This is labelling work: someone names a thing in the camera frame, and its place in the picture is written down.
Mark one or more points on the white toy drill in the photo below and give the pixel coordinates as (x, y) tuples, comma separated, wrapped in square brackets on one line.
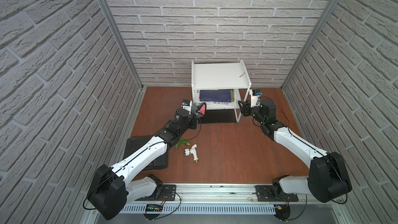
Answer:
[(192, 151)]

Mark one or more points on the green book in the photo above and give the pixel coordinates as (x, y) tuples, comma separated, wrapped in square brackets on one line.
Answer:
[(233, 95)]

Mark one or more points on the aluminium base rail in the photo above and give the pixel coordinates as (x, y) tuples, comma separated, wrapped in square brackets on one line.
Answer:
[(307, 210)]

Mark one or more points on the dark blue book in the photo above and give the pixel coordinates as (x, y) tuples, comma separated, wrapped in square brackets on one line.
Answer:
[(222, 95)]

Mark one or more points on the green toy drill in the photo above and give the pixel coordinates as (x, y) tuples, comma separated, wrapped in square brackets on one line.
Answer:
[(182, 141)]

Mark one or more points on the grey and pink cloth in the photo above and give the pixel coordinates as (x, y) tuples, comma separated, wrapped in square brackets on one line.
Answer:
[(202, 109)]

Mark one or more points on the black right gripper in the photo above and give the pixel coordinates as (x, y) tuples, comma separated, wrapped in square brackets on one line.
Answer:
[(245, 108)]

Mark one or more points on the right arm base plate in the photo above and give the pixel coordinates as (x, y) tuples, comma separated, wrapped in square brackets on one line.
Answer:
[(271, 193)]

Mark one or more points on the aluminium corner post left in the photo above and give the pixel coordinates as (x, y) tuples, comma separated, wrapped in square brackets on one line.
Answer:
[(119, 40)]

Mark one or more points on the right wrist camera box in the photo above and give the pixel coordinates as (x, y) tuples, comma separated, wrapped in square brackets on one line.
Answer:
[(255, 95)]

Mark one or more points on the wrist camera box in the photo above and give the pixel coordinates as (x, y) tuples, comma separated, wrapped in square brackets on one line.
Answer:
[(255, 95), (187, 105)]

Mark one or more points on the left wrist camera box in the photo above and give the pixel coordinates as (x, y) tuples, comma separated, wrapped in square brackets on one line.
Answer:
[(187, 105)]

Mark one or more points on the small green circuit board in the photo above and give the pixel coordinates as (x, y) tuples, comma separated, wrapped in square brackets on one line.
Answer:
[(153, 208)]

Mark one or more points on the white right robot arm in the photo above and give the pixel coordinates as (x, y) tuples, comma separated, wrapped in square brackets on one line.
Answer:
[(328, 178)]

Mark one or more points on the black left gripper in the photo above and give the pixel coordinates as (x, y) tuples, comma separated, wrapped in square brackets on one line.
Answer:
[(194, 119)]

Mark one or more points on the white perforated cable duct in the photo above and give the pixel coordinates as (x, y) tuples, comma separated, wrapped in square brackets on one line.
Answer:
[(207, 209)]

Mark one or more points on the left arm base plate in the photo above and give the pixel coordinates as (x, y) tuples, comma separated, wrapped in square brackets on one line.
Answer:
[(165, 192)]

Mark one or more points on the white metal bookshelf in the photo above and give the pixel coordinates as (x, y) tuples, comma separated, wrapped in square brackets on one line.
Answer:
[(216, 76)]

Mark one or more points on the black connector with wires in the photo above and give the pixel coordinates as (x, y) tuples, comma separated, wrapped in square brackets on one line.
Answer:
[(282, 212)]

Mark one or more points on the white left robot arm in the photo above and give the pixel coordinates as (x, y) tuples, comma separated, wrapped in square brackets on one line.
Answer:
[(113, 187)]

